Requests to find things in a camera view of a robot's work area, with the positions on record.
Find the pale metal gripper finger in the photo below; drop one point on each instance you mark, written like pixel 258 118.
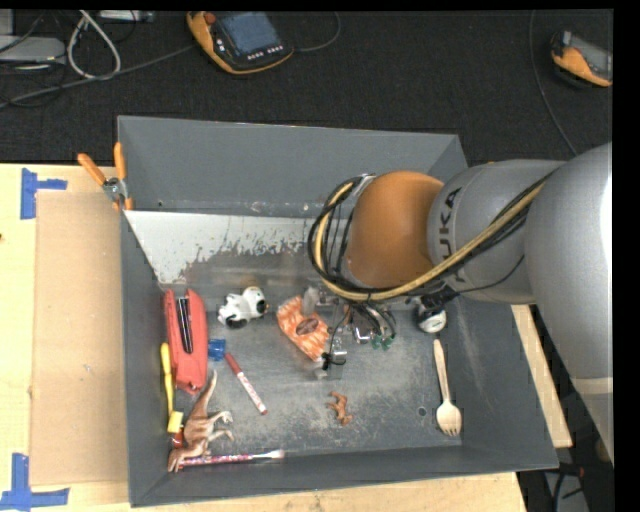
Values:
pixel 339 354
pixel 331 372

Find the small brown toy animal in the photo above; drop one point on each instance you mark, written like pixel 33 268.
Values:
pixel 340 407

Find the orange and white patterned packet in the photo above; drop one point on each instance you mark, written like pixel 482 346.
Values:
pixel 300 327

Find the red and white marker pen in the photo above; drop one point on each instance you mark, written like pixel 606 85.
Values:
pixel 245 382

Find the white and black toy animal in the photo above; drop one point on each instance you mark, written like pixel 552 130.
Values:
pixel 246 305

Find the small blue plastic piece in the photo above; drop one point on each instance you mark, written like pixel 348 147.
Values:
pixel 216 348

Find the pale wooden fork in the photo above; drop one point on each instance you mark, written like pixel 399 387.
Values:
pixel 447 415

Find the pink patterned stick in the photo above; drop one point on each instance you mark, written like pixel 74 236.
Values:
pixel 235 457

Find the red toy toaster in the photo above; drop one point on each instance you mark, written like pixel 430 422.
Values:
pixel 195 345

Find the tan toy dinosaur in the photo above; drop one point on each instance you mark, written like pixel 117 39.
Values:
pixel 197 430

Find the yellow plastic tool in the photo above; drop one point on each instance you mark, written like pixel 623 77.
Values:
pixel 168 380

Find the grey metal bin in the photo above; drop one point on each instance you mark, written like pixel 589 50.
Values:
pixel 280 170

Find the brown cardboard board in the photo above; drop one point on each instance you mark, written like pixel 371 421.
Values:
pixel 75 325

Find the black cylinder on white bracket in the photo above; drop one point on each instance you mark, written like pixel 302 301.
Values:
pixel 432 320

